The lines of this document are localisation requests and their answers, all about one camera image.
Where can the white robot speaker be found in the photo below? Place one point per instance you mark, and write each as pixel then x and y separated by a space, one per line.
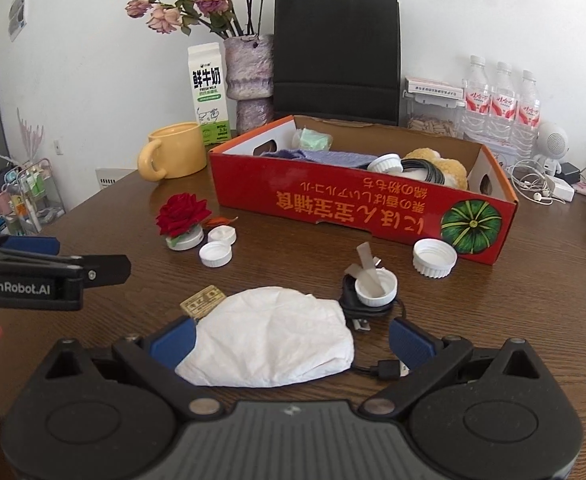
pixel 552 145

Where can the white charger block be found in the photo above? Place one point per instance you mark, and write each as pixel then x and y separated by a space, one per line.
pixel 562 189

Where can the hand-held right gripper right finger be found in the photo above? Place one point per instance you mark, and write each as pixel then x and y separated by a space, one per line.
pixel 409 342

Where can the flat white box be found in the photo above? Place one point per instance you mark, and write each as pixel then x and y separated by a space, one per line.
pixel 435 86

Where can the yellow mug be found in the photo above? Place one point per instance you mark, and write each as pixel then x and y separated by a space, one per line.
pixel 183 152

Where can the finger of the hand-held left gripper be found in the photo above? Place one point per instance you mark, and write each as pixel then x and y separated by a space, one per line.
pixel 33 246
pixel 105 270

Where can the yellow plush toy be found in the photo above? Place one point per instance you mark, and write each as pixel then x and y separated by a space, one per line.
pixel 448 165

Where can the folded translucent strip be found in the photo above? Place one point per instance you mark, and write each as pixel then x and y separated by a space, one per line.
pixel 367 265

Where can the white milk carton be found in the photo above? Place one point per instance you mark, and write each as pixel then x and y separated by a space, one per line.
pixel 208 90

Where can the large white bottle cap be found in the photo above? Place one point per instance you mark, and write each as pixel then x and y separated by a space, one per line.
pixel 434 259

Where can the pink patterned notebook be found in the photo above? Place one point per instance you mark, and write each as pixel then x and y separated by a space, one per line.
pixel 585 189

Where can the white tissue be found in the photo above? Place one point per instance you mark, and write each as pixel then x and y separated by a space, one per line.
pixel 273 335

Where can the red artificial rose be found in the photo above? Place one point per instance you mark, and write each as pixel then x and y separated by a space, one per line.
pixel 180 212

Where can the orange candy wrapper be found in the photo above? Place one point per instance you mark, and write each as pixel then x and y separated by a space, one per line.
pixel 222 221

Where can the purple speckled vase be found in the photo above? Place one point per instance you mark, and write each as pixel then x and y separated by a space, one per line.
pixel 248 70

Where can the white panel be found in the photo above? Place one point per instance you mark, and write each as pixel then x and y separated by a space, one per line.
pixel 113 179

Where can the red cardboard box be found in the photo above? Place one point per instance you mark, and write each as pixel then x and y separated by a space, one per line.
pixel 323 205

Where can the white earphones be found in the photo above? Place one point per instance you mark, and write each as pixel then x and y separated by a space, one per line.
pixel 535 190

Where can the clear container of seeds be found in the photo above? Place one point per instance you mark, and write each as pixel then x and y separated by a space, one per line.
pixel 433 122

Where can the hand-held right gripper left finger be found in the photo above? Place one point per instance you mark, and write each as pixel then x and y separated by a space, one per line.
pixel 173 341

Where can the black power adapter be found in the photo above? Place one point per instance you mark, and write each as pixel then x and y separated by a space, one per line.
pixel 569 171

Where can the wall poster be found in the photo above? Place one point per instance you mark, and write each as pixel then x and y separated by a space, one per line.
pixel 18 10

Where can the small gold patterned card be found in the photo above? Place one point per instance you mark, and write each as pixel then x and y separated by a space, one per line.
pixel 202 301

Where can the purple wall decal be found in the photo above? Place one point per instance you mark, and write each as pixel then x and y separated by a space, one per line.
pixel 30 135

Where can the pale green wrapped bundle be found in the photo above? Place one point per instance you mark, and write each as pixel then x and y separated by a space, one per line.
pixel 313 140

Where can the black paper bag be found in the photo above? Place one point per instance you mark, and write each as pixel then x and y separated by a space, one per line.
pixel 333 60

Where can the white ribbed bottle cap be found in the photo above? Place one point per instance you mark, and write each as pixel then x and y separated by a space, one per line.
pixel 385 295

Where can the white printed tin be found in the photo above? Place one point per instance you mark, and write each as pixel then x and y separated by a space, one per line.
pixel 502 152

